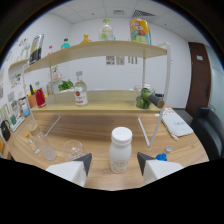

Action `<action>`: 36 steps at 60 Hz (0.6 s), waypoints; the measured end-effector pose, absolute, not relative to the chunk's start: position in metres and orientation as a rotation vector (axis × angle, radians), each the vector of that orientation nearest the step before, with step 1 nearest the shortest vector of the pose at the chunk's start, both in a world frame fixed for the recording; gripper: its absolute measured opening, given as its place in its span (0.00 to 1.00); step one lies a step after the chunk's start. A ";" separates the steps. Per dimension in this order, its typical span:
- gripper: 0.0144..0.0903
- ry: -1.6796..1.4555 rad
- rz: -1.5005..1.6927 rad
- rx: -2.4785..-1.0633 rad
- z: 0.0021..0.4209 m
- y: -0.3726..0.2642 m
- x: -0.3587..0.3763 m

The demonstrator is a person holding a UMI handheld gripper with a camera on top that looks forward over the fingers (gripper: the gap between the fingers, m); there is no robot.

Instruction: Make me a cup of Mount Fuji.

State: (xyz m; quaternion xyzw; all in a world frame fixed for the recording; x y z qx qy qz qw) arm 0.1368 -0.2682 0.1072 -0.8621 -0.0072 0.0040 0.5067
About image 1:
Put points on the wooden wall shelf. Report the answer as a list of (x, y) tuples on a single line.
[(18, 63)]

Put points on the large white milk bottle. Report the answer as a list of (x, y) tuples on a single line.
[(120, 153)]

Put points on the brown door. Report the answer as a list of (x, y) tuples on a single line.
[(198, 80)]

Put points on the orange printed paper sheet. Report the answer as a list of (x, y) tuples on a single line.
[(168, 110)]

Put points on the yellow snack bag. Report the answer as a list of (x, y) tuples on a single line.
[(140, 31)]

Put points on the yellow liquid bottle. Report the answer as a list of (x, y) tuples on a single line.
[(86, 40)]

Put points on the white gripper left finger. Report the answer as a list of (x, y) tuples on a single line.
[(71, 170)]

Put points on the clear bottle with green cap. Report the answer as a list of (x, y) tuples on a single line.
[(106, 31)]

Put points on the wooden two-tier shelf rack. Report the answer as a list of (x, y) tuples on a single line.
[(110, 100)]

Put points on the red liquid glass bottle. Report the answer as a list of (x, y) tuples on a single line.
[(40, 99)]

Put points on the black kettle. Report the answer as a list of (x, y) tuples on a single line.
[(5, 131)]

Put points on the clear glass with ice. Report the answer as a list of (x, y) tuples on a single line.
[(74, 150)]

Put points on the white cloth bag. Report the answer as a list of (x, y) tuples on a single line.
[(178, 125)]

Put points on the light blue cup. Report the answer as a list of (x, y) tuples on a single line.
[(25, 110)]

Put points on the black chair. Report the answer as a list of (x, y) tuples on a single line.
[(210, 130)]

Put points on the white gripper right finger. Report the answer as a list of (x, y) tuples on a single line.
[(156, 168)]

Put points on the black and yellow bag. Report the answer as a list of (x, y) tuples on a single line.
[(36, 50)]

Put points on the white kitchen scale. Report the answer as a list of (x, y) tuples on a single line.
[(17, 124)]

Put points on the pink liquid bottle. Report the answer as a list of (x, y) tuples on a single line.
[(50, 51)]

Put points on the clear bottle with red label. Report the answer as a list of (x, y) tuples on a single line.
[(81, 93)]

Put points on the green potted plant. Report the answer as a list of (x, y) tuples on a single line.
[(66, 85)]

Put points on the blue liquid bottle silver cap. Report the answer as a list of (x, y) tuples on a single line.
[(162, 156)]

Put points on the clear jar with cork lid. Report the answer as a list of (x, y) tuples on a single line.
[(43, 143)]

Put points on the teal liquid bottle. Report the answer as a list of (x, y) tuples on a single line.
[(65, 44)]

